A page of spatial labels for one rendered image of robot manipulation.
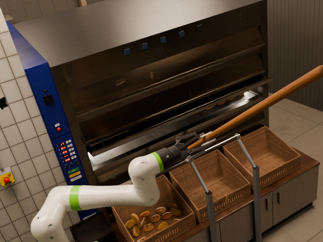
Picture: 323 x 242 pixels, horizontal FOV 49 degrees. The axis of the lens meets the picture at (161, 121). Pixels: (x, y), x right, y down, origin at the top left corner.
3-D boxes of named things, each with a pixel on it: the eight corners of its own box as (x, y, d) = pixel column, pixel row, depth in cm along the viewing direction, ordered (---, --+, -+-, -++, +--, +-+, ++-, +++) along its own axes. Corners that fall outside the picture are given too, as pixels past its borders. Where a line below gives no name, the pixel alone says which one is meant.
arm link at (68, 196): (47, 219, 167) (38, 199, 161) (58, 200, 178) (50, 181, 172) (83, 218, 162) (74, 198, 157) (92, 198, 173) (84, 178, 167)
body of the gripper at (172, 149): (162, 149, 162) (180, 141, 165) (171, 166, 160) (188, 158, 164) (167, 145, 155) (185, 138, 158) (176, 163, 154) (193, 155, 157)
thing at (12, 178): (0, 182, 255) (-6, 171, 250) (14, 176, 259) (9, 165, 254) (1, 187, 249) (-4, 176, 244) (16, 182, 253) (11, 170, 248)
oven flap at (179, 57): (76, 115, 263) (66, 89, 259) (262, 45, 326) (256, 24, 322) (77, 115, 259) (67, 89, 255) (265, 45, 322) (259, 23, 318)
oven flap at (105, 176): (102, 194, 302) (93, 173, 298) (263, 118, 364) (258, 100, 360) (103, 196, 297) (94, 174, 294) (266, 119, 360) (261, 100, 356)
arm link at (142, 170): (131, 169, 143) (121, 159, 153) (139, 194, 149) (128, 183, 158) (161, 155, 149) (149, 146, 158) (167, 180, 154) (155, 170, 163)
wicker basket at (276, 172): (223, 167, 361) (220, 145, 347) (266, 146, 380) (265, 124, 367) (255, 193, 322) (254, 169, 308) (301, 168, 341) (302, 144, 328)
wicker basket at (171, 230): (114, 223, 318) (107, 200, 304) (168, 195, 338) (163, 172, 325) (138, 260, 279) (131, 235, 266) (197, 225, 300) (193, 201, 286)
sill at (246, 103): (92, 171, 296) (91, 167, 294) (258, 97, 359) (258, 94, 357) (94, 174, 291) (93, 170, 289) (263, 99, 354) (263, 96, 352)
